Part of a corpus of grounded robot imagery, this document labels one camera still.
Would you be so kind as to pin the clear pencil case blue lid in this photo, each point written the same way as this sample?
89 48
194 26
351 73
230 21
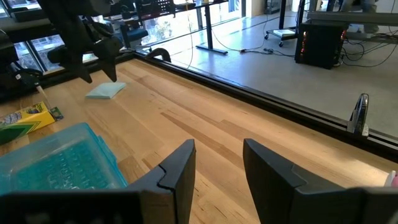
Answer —
62 161

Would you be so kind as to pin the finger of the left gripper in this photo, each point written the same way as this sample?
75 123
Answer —
109 62
81 65

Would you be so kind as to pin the blue office chair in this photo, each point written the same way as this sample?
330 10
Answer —
136 34

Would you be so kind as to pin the yellow green crayon box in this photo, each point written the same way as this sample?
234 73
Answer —
28 121

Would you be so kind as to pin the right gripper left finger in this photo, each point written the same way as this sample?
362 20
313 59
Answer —
174 186

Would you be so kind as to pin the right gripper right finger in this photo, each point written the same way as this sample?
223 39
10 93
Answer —
280 193

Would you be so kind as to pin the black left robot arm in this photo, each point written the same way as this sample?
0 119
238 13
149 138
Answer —
9 74

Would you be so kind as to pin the light blue sticky note pad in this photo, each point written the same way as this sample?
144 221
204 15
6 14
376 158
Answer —
105 90

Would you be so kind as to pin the black rolling stand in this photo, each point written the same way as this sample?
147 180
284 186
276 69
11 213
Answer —
282 15

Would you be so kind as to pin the black computer tower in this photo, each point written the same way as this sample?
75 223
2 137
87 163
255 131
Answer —
320 46

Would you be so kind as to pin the grey background table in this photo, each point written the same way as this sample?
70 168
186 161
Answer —
351 18

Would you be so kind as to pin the black frame clamp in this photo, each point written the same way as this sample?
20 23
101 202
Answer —
158 54
359 115

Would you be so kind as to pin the black metal table frame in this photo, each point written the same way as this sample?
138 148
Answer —
280 107

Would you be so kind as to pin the black desk leg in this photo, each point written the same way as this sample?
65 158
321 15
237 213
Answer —
209 28

